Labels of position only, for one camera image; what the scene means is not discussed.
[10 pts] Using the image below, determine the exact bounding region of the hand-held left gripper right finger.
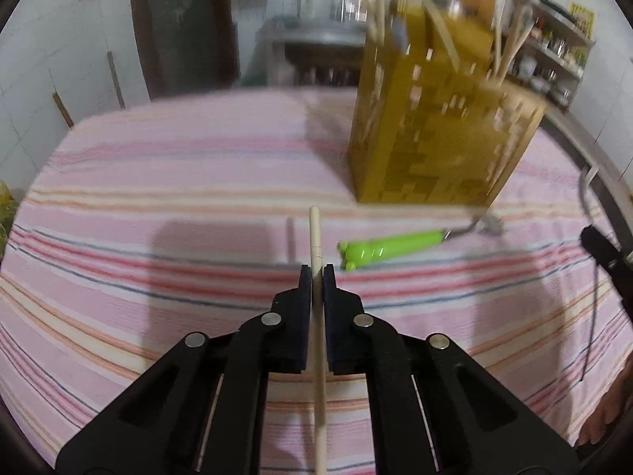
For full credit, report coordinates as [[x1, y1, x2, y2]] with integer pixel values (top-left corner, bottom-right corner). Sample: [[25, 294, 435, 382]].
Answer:
[[322, 264, 580, 475]]

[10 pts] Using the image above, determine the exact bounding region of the yellow wall poster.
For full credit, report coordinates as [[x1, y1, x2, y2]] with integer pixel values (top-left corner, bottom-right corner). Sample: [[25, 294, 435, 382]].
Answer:
[[568, 2, 595, 31]]

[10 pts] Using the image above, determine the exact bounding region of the wooden stick on wall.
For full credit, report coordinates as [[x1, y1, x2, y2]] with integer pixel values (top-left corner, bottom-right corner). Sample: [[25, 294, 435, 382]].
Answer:
[[106, 51, 126, 110], [51, 91, 75, 128]]

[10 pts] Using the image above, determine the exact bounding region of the metal sink counter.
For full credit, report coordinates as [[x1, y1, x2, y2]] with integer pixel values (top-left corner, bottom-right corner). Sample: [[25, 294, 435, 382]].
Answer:
[[254, 16, 370, 88]]

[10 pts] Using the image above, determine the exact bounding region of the round-headed wooden ladle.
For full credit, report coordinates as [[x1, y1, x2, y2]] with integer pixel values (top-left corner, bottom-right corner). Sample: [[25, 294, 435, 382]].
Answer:
[[509, 0, 539, 35]]

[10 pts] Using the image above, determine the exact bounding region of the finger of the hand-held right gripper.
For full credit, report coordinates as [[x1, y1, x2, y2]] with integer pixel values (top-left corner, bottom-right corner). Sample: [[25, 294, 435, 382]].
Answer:
[[580, 225, 633, 314]]

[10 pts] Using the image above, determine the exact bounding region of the yellow plastic utensil holder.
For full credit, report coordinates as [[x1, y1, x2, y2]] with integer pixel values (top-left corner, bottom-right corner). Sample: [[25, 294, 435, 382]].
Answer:
[[346, 0, 550, 209]]

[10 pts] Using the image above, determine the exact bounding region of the wooden spoon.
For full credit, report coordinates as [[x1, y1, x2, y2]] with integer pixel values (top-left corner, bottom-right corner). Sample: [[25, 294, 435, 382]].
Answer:
[[500, 7, 535, 84]]

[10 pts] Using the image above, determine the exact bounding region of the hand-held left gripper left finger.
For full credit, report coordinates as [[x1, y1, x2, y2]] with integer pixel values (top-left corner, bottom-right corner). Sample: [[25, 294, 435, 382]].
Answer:
[[55, 264, 314, 475]]

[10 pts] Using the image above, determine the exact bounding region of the dark brown door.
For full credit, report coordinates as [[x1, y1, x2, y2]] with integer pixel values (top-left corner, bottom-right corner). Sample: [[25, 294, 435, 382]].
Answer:
[[129, 0, 241, 103]]

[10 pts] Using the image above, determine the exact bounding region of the pink striped tablecloth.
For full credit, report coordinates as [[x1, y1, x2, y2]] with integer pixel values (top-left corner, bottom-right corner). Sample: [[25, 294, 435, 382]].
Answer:
[[0, 86, 625, 475]]

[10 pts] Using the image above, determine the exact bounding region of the green bear-handled fork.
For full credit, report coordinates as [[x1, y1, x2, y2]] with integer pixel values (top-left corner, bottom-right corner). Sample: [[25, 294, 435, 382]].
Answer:
[[337, 215, 503, 272]]

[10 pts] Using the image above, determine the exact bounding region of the person's foot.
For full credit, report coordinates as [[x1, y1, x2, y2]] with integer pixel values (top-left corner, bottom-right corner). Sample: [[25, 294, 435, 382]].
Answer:
[[578, 360, 633, 449]]

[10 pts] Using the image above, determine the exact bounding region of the grey cable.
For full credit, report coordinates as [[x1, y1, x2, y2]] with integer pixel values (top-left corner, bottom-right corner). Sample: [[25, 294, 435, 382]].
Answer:
[[577, 167, 603, 383]]

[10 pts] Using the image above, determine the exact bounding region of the yellow plastic bag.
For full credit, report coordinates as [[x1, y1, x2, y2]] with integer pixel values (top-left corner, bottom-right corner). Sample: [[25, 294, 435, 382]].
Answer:
[[0, 179, 17, 254]]

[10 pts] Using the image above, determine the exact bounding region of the metal kitchen shelf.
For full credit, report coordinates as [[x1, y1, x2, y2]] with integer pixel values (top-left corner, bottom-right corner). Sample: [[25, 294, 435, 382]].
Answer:
[[509, 0, 595, 106]]

